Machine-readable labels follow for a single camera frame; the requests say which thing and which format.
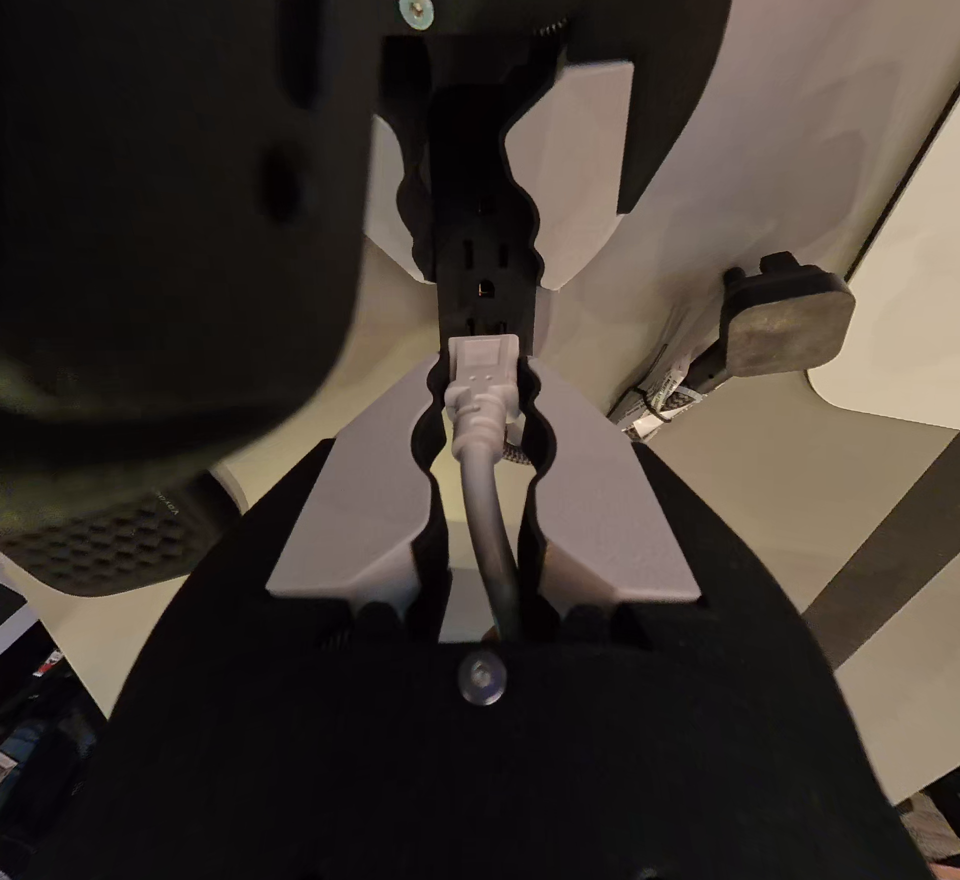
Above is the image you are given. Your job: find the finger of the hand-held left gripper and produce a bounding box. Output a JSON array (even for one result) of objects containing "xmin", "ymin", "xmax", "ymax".
[
  {"xmin": 498, "ymin": 61, "xmax": 636, "ymax": 294},
  {"xmin": 363, "ymin": 111, "xmax": 440, "ymax": 286}
]

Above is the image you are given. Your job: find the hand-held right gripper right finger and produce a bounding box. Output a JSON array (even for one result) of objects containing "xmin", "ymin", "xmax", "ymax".
[{"xmin": 516, "ymin": 355, "xmax": 704, "ymax": 622}]

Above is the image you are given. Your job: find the white power cord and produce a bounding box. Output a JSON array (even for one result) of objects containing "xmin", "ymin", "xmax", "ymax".
[{"xmin": 442, "ymin": 332, "xmax": 530, "ymax": 641}]

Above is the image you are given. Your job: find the black power strip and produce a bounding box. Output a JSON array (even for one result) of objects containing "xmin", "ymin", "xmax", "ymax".
[{"xmin": 426, "ymin": 81, "xmax": 543, "ymax": 371}]

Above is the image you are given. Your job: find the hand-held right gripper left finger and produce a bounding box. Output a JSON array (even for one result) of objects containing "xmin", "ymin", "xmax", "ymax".
[{"xmin": 264, "ymin": 351, "xmax": 455, "ymax": 619}]

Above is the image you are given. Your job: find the black braided strip cord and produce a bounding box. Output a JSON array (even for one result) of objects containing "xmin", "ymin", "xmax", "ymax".
[{"xmin": 606, "ymin": 252, "xmax": 858, "ymax": 446}]

